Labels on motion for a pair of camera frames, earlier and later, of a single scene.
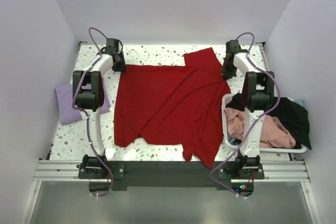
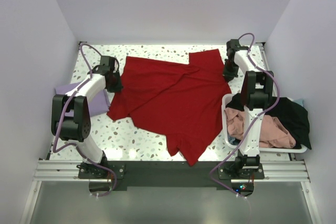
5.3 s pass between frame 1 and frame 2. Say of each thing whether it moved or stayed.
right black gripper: stayed
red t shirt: moved
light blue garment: stayed
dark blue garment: stayed
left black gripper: moved
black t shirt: stayed
